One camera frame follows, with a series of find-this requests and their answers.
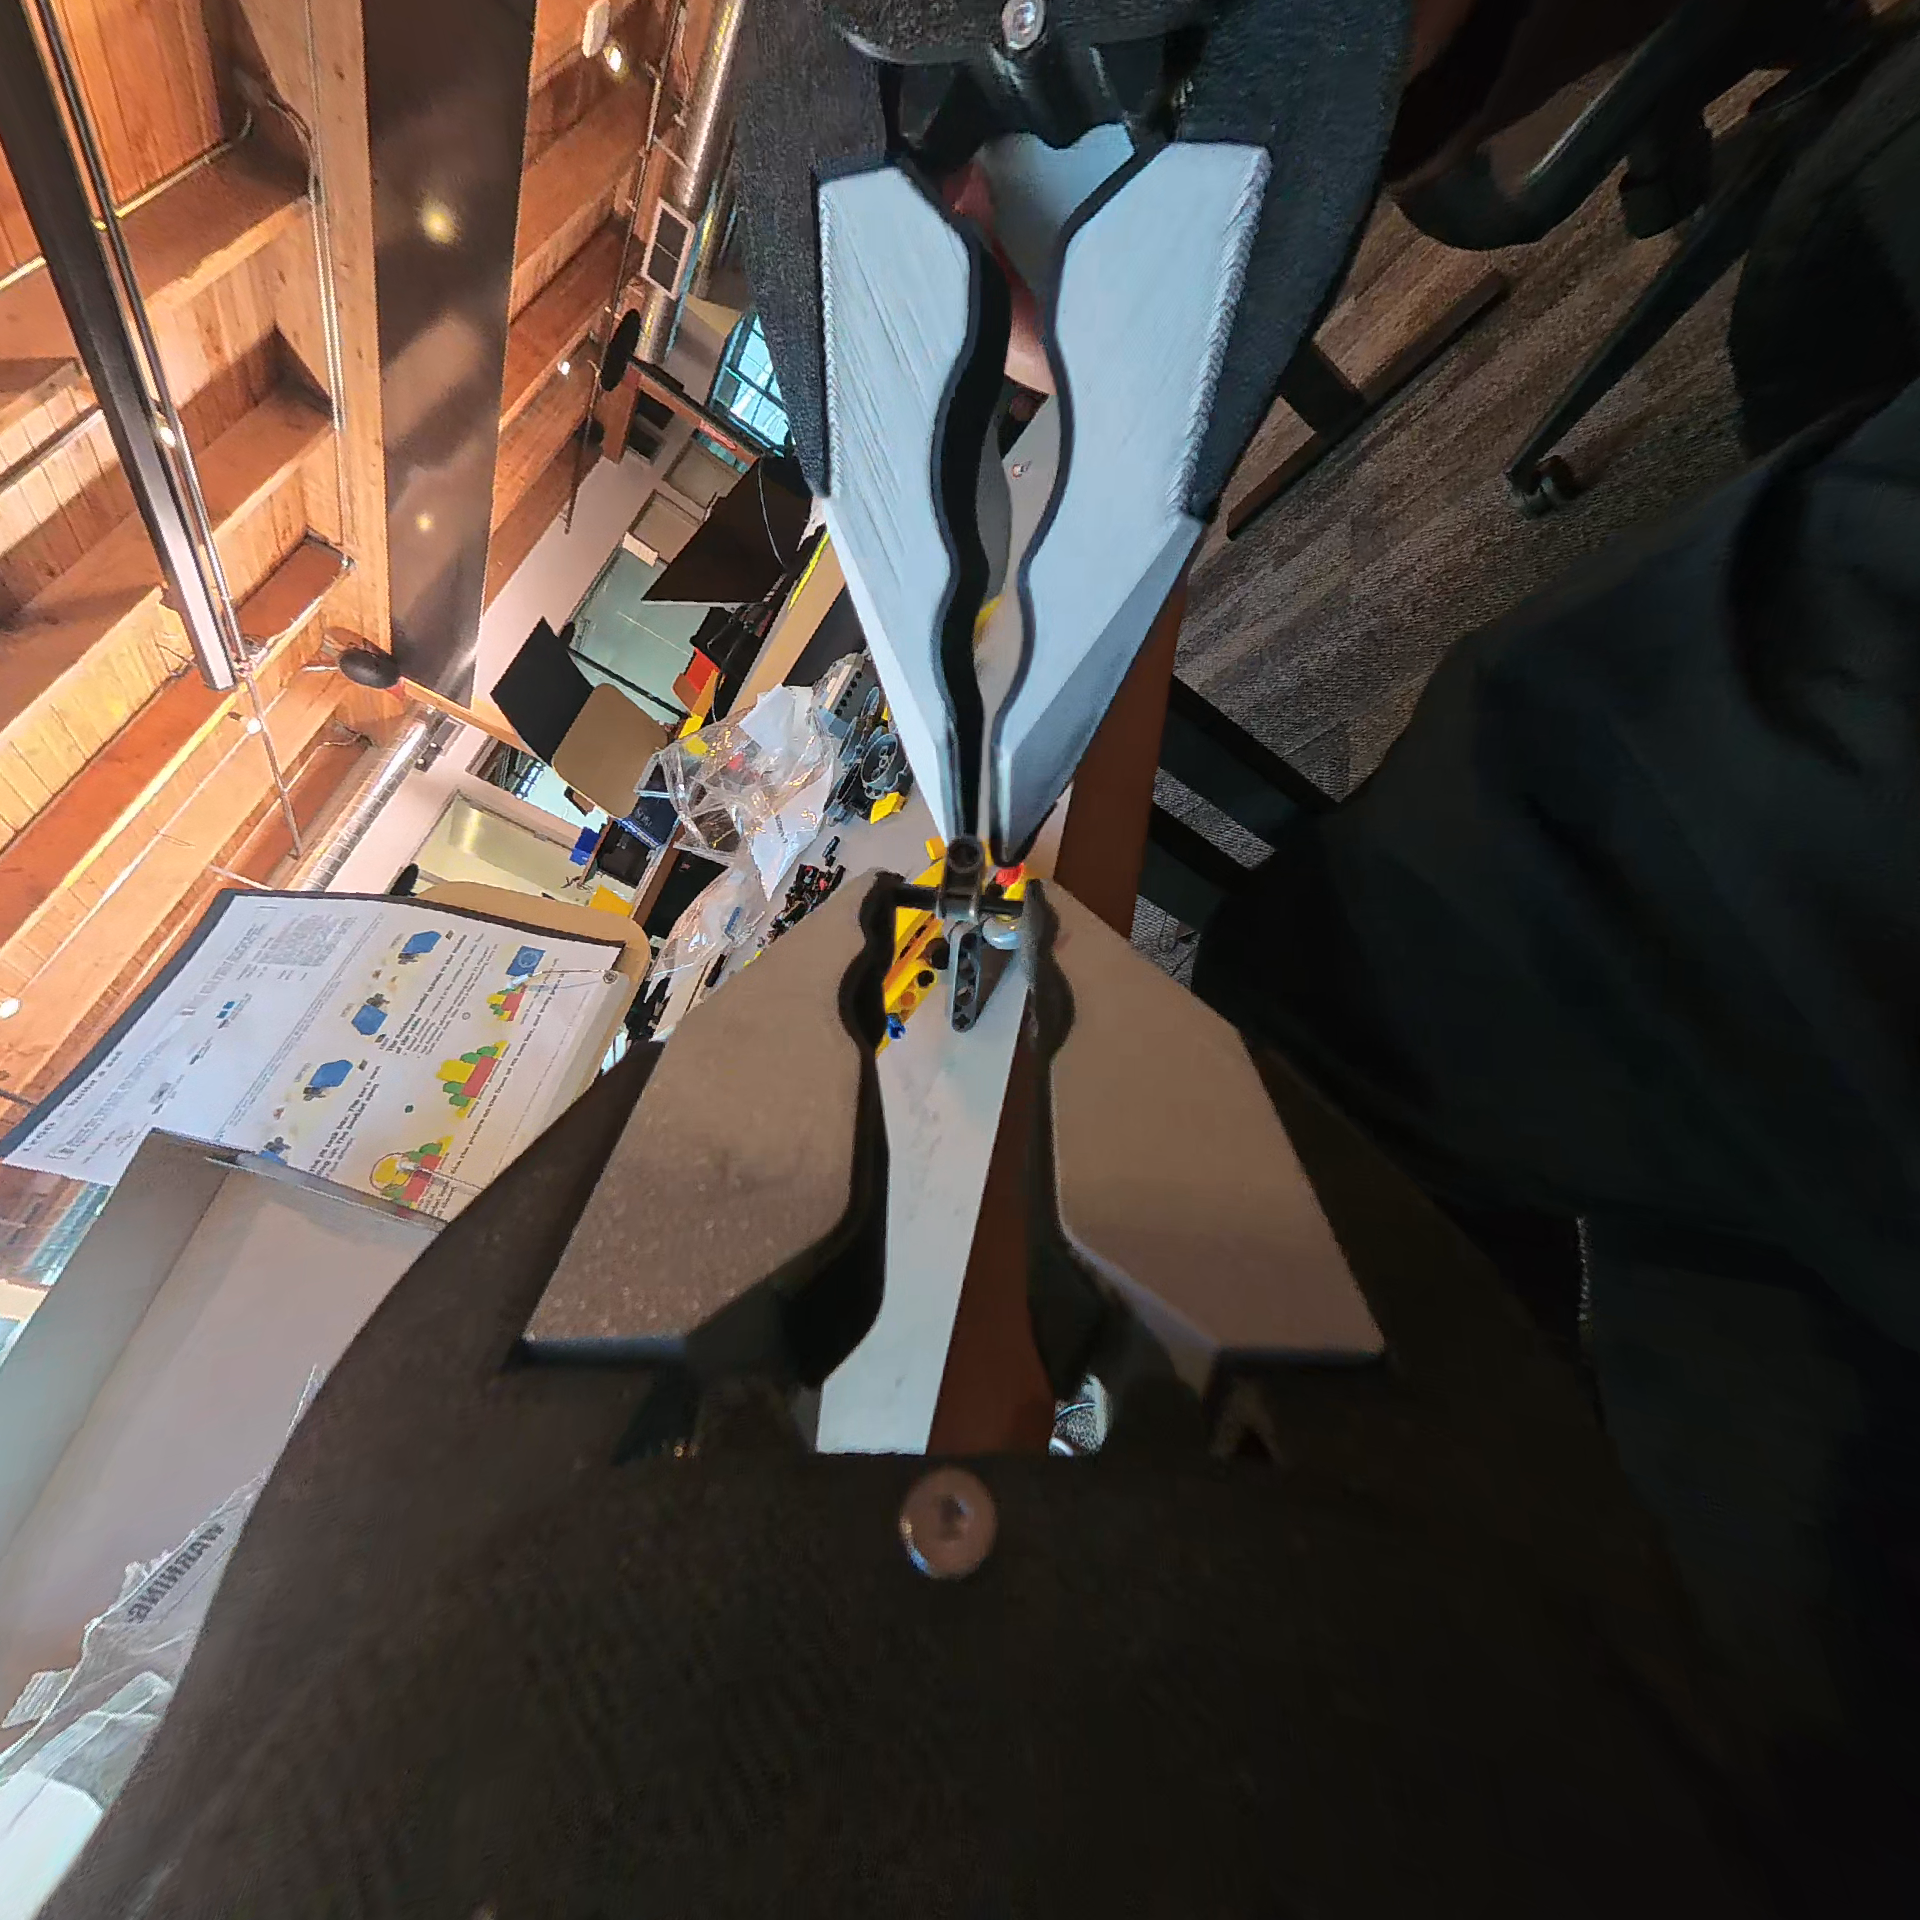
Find yellow curved brick assembly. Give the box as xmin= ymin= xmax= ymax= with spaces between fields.
xmin=872 ymin=855 xmax=1051 ymax=1044

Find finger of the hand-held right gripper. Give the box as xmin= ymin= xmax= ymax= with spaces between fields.
xmin=816 ymin=164 xmax=1009 ymax=846
xmin=982 ymin=139 xmax=1273 ymax=876

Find black square panel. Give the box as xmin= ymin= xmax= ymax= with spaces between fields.
xmin=488 ymin=620 xmax=590 ymax=762

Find crumpled clear plastic bags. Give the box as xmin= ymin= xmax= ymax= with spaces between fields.
xmin=0 ymin=1363 xmax=326 ymax=1795

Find black flat panel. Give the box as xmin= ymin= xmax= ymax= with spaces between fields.
xmin=359 ymin=0 xmax=539 ymax=707

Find black ceiling rail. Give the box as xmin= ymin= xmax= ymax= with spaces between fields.
xmin=0 ymin=0 xmax=249 ymax=695

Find pale wooden poster board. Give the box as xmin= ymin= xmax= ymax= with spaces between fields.
xmin=419 ymin=882 xmax=653 ymax=1087

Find empty clear plastic bag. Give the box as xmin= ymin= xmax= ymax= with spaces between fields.
xmin=643 ymin=703 xmax=837 ymax=859

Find open cardboard kit box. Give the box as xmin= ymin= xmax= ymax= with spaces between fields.
xmin=0 ymin=1130 xmax=454 ymax=1595

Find illustrated block poster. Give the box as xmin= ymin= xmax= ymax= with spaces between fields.
xmin=0 ymin=888 xmax=624 ymax=1222

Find silver ventilation duct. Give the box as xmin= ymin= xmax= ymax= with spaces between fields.
xmin=210 ymin=712 xmax=459 ymax=903

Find black office chair base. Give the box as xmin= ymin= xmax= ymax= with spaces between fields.
xmin=1386 ymin=0 xmax=1920 ymax=519

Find person's black pants leg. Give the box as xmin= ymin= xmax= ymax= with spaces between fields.
xmin=1198 ymin=382 xmax=1920 ymax=1920

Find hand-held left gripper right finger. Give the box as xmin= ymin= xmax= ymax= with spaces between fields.
xmin=1019 ymin=878 xmax=1385 ymax=1401

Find heap of grey wheel hubs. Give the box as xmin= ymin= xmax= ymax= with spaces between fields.
xmin=816 ymin=656 xmax=927 ymax=836

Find pile of small brick parts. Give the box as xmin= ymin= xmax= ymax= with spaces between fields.
xmin=621 ymin=858 xmax=847 ymax=1040

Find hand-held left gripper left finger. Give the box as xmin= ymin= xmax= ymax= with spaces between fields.
xmin=520 ymin=872 xmax=893 ymax=1390

